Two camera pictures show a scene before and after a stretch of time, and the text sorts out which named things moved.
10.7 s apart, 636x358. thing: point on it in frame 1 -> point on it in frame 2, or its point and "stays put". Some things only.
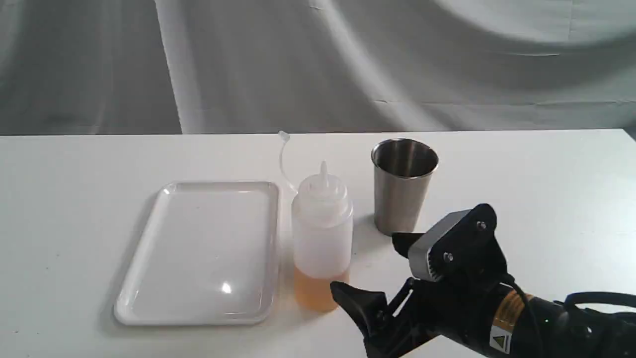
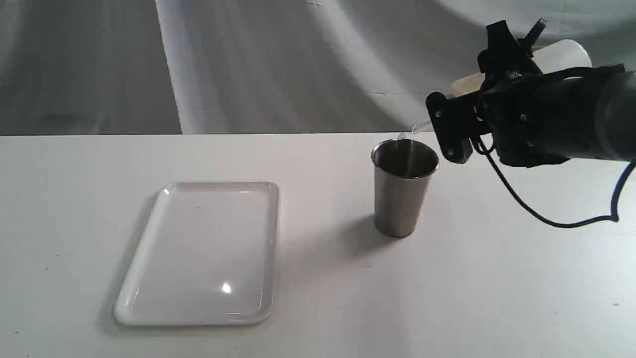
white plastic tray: [210, 256] stays put
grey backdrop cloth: [84, 67] stays put
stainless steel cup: [403, 171] stays put
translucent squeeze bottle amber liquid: [322, 232] -> [563, 58]
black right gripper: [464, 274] -> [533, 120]
